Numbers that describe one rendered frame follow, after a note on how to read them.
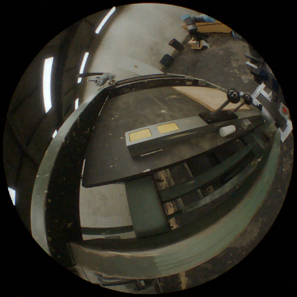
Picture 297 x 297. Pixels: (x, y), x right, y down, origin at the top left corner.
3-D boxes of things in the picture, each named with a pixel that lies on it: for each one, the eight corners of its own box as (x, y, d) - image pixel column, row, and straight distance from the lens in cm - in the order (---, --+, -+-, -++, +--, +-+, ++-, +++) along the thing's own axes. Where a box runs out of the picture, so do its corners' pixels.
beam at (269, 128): (275, 142, 107) (281, 133, 106) (274, 146, 96) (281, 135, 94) (170, 77, 235) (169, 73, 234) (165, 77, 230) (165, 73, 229)
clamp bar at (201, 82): (206, 86, 126) (208, 68, 125) (98, 101, 90) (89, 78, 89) (201, 84, 133) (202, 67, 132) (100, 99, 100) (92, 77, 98)
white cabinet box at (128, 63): (166, 74, 457) (123, 55, 424) (159, 84, 460) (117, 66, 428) (162, 72, 514) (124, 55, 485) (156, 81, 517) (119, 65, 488)
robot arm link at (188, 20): (191, 13, 97) (181, 14, 93) (198, 23, 95) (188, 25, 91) (187, 15, 103) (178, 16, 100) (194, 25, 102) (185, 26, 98)
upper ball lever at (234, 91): (216, 122, 33) (245, 99, 27) (209, 123, 30) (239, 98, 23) (211, 112, 34) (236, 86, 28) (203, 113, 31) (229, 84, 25)
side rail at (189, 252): (274, 145, 96) (280, 135, 94) (103, 255, 32) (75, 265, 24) (270, 140, 95) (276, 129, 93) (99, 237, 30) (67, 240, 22)
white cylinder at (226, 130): (222, 139, 33) (234, 134, 39) (226, 131, 31) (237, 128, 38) (217, 132, 34) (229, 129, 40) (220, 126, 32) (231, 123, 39)
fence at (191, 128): (258, 118, 95) (260, 114, 94) (131, 156, 23) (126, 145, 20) (254, 114, 96) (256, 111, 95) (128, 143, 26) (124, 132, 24)
